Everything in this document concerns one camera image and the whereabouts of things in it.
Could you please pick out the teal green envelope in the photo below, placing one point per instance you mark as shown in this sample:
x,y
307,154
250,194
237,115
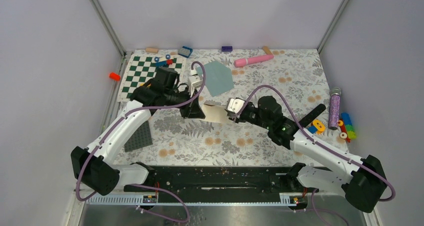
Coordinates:
x,y
219,78

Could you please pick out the floral patterned table mat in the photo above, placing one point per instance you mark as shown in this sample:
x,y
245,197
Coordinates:
x,y
293,75

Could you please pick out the pink marker pen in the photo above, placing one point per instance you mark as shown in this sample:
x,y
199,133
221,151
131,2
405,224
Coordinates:
x,y
238,63

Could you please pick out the blue grey lego brick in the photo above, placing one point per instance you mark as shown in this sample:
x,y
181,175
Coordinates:
x,y
185,51

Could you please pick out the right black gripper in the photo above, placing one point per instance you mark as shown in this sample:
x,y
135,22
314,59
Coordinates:
x,y
240,119

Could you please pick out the yellow triangle frame toy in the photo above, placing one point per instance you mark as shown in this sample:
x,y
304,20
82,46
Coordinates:
x,y
146,85

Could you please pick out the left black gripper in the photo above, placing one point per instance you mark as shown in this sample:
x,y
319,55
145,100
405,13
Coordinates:
x,y
192,110

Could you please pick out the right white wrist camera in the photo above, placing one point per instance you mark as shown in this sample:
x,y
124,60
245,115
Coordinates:
x,y
234,106

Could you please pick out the colourful stacked block toy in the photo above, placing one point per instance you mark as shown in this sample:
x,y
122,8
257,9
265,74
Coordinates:
x,y
347,130

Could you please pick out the beige wooden cylinder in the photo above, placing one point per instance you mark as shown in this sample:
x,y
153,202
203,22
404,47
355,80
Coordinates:
x,y
151,50
266,50

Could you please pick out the green white chessboard mat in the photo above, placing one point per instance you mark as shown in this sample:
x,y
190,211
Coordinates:
x,y
141,67

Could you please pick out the yellow ring toy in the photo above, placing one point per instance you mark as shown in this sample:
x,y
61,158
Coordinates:
x,y
316,127

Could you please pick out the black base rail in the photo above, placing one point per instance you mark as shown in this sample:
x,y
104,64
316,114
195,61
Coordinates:
x,y
219,184

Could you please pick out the purple glitter microphone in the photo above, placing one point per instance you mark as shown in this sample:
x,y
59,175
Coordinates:
x,y
334,108

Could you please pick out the beige wooden cylinder left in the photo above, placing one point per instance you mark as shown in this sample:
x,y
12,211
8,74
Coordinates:
x,y
151,50

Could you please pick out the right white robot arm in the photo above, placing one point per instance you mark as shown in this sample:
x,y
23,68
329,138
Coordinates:
x,y
359,180

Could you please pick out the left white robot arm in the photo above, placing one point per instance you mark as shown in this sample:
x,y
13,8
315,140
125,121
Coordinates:
x,y
93,166

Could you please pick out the purple lego brick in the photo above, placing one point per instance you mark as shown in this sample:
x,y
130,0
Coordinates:
x,y
226,48

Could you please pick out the red cylinder block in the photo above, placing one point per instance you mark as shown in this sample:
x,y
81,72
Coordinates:
x,y
114,76

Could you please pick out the cream paper letter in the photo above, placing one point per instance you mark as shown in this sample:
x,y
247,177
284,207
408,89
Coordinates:
x,y
215,114

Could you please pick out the blue red toy car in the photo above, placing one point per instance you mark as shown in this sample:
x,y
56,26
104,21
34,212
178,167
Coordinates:
x,y
163,61

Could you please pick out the dark grey lego baseplate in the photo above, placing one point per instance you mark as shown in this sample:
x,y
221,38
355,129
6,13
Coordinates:
x,y
141,138

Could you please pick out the beige wooden cylinder right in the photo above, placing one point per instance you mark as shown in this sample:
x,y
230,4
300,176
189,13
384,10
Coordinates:
x,y
266,50

